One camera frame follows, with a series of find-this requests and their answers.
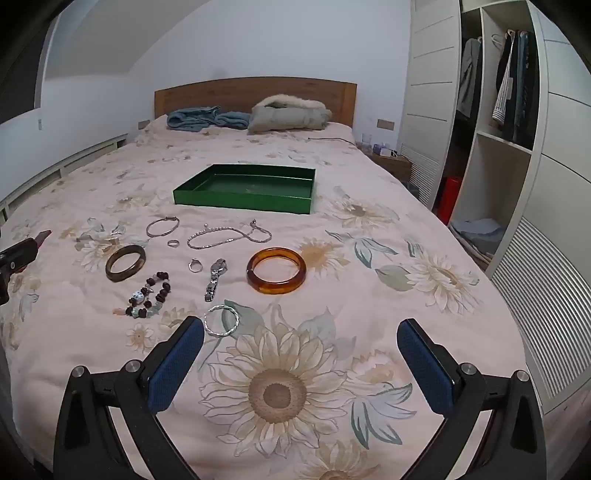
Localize striped hanging shirt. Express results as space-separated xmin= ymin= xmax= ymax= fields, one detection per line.
xmin=492 ymin=34 xmax=515 ymax=123

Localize dark hanging clothes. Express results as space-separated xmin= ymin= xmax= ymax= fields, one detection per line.
xmin=503 ymin=30 xmax=539 ymax=144

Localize wooden headboard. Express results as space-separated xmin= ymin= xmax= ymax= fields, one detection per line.
xmin=154 ymin=77 xmax=358 ymax=132

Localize white wardrobe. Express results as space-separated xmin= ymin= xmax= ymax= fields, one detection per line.
xmin=398 ymin=0 xmax=591 ymax=416

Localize blue blanket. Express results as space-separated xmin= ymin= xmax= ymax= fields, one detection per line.
xmin=166 ymin=106 xmax=252 ymax=132

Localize grey fur-hooded coat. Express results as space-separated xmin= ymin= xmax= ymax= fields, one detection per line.
xmin=247 ymin=95 xmax=333 ymax=136

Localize grey hanging garment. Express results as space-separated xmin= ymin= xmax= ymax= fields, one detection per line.
xmin=455 ymin=37 xmax=483 ymax=118

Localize beaded bracelet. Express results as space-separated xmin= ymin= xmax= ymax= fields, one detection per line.
xmin=113 ymin=271 xmax=171 ymax=320

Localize dark window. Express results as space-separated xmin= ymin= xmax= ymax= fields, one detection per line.
xmin=0 ymin=14 xmax=47 ymax=123

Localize dark brown bangle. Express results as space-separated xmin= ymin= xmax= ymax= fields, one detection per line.
xmin=105 ymin=244 xmax=147 ymax=282

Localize white low slatted cabinet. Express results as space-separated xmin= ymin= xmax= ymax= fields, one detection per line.
xmin=0 ymin=134 xmax=129 ymax=222

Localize pile of folded clothes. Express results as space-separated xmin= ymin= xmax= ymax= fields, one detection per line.
xmin=449 ymin=217 xmax=506 ymax=268

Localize red container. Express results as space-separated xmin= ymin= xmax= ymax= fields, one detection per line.
xmin=436 ymin=176 xmax=462 ymax=225

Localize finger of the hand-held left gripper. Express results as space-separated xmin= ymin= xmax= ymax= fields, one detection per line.
xmin=0 ymin=237 xmax=41 ymax=274

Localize amber bangle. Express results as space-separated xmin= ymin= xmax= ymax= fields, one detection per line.
xmin=246 ymin=247 xmax=308 ymax=294

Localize silver chain necklace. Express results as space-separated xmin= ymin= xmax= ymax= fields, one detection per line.
xmin=187 ymin=219 xmax=273 ymax=250

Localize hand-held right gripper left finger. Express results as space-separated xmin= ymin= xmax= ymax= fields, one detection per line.
xmin=54 ymin=315 xmax=205 ymax=480

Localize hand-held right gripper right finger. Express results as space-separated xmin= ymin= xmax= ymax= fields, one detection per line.
xmin=396 ymin=318 xmax=548 ymax=480

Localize thin silver bangle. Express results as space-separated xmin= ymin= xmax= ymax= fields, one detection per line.
xmin=146 ymin=216 xmax=180 ymax=238

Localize green shallow tray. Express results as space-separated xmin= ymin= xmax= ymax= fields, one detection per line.
xmin=174 ymin=164 xmax=317 ymax=215

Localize wooden nightstand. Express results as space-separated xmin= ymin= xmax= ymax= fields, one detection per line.
xmin=369 ymin=152 xmax=413 ymax=182

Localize silver wristwatch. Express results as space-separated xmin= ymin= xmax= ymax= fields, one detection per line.
xmin=204 ymin=258 xmax=229 ymax=302

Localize black cable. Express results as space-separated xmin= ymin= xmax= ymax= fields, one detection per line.
xmin=308 ymin=135 xmax=358 ymax=148

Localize twisted silver bangle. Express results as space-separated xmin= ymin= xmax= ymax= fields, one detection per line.
xmin=203 ymin=302 xmax=242 ymax=337

